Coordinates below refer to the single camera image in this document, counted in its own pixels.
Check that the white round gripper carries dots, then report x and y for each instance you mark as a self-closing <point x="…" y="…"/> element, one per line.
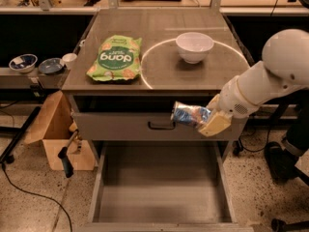
<point x="232" y="100"/>

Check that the crushed blue silver redbull can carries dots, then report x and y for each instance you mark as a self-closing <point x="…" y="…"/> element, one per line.
<point x="191" y="115"/>

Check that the white ceramic bowl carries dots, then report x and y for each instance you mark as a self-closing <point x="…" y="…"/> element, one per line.
<point x="193" y="47"/>

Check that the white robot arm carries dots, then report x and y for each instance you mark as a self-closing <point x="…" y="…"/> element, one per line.
<point x="284" y="69"/>

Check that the open grey lower drawer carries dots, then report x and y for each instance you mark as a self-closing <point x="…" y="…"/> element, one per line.
<point x="161" y="187"/>

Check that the grey drawer cabinet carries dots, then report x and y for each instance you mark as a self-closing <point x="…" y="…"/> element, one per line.
<point x="165" y="77"/>

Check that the green chip bag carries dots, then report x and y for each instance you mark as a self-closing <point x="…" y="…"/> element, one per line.
<point x="118" y="59"/>

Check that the small white cup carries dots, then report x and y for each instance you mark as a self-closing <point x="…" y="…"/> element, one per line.
<point x="68" y="59"/>

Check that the cardboard box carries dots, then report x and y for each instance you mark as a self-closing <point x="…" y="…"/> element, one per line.
<point x="52" y="127"/>

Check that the blue patterned bowl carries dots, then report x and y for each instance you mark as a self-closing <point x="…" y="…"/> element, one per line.
<point x="24" y="63"/>

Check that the grey side shelf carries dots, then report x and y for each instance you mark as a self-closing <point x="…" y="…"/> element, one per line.
<point x="10" y="79"/>

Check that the black pole on floor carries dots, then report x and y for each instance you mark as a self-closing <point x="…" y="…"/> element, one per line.
<point x="16" y="133"/>

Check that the grey upper drawer with handle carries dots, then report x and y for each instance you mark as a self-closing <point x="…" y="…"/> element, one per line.
<point x="123" y="126"/>

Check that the black handled tool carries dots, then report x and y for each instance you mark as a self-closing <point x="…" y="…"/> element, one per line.
<point x="63" y="156"/>

